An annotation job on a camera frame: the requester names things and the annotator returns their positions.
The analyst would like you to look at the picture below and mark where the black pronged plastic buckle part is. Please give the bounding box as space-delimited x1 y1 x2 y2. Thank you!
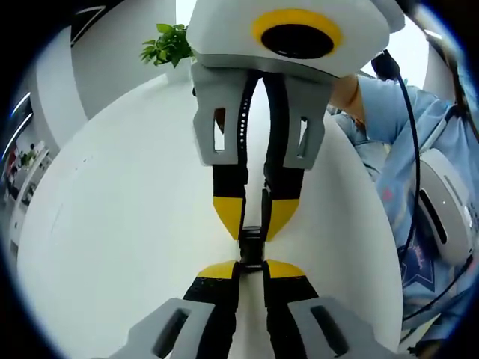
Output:
241 225 269 248

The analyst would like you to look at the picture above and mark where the green potted plant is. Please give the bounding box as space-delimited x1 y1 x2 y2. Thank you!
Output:
140 22 196 69

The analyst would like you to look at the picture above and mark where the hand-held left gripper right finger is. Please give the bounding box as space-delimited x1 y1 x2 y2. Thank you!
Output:
261 258 382 359

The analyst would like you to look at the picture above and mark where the white shoulder strap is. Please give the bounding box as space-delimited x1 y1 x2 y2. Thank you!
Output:
422 108 460 150

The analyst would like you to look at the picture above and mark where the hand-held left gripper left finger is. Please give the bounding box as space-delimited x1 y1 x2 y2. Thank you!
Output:
108 260 242 359

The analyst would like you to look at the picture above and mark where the black socket plastic buckle part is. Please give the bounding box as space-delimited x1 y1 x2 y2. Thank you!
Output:
239 245 266 274

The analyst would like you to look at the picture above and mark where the person in blue coat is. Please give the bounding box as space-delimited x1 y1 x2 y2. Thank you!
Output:
332 85 479 359

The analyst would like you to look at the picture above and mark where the white worn device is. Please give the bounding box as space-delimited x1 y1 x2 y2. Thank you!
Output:
414 147 475 267

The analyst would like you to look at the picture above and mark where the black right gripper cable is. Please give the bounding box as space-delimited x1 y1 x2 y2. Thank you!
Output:
370 48 422 263

